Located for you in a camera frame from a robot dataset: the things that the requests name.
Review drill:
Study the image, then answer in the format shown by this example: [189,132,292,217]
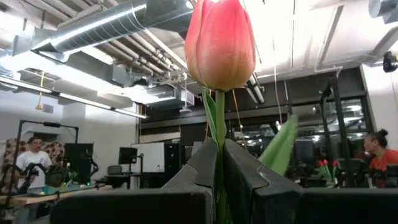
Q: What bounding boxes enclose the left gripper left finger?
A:
[49,138,219,224]

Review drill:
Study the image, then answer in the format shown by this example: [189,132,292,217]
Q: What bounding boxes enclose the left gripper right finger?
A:
[223,138,398,224]

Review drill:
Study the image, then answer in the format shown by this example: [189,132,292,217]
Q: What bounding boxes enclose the pink tulip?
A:
[184,0,299,224]

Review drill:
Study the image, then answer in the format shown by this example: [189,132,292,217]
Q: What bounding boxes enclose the grey office chair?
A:
[107,164,124,175]

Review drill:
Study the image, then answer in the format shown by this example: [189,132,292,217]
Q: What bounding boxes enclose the red tulips bunch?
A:
[316,159,340,184]

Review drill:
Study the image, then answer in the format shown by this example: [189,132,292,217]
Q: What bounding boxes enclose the white board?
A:
[131,142,165,174]

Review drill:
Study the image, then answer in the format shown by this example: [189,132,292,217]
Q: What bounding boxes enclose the black monitor on stand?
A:
[118,147,139,166]

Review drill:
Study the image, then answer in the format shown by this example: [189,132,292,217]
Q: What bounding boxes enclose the black partition panel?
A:
[63,142,94,184]

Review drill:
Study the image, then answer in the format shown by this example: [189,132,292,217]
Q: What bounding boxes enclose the wooden table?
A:
[0,184,113,206]

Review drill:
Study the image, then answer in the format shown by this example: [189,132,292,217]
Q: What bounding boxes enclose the person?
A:
[363,128,398,189]
[14,136,53,224]

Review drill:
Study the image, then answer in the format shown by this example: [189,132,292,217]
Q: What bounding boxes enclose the floral patterned cloth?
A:
[1,138,66,175]

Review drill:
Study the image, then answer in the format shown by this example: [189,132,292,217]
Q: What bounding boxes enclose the long ceiling light strip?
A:
[0,76,147,119]

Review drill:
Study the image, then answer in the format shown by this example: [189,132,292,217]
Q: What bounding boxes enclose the black frame posts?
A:
[320,77,354,187]

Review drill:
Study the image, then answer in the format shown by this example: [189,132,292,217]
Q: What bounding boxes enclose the black frame stand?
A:
[6,119,80,200]

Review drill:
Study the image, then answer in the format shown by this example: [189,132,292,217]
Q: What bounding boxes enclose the yellow hanging pull cord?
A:
[34,70,45,111]

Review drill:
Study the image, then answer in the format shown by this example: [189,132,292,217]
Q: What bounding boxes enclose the black mounted camera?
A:
[382,50,398,73]

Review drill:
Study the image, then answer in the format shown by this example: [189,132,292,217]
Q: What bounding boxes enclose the silver air duct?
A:
[30,0,193,63]

